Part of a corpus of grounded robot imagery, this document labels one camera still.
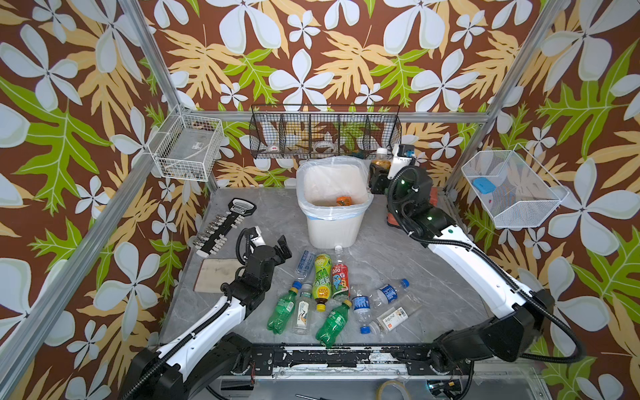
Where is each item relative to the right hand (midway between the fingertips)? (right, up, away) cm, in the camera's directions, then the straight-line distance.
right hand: (377, 165), depth 71 cm
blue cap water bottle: (+6, -41, +11) cm, 43 cm away
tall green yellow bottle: (-16, -37, +13) cm, 42 cm away
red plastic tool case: (+35, -9, +40) cm, 54 cm away
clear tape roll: (-15, +12, +27) cm, 33 cm away
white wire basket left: (-63, +10, +15) cm, 66 cm away
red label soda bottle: (-10, -36, +15) cm, 40 cm away
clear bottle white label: (+6, -48, +7) cm, 49 cm away
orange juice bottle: (-7, -9, +27) cm, 30 cm away
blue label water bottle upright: (-3, -44, +9) cm, 45 cm away
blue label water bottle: (-22, -33, +18) cm, 44 cm away
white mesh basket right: (+49, -7, +7) cm, 50 cm away
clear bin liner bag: (-12, -4, +25) cm, 28 cm away
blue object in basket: (+42, -4, +15) cm, 44 cm away
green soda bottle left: (-29, -47, +6) cm, 56 cm away
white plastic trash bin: (-14, -22, +20) cm, 33 cm away
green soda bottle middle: (-14, -51, +5) cm, 53 cm away
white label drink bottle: (-22, -47, +7) cm, 52 cm away
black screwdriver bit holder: (-60, -24, +29) cm, 71 cm away
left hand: (-32, -23, +11) cm, 41 cm away
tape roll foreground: (+6, -63, -6) cm, 64 cm away
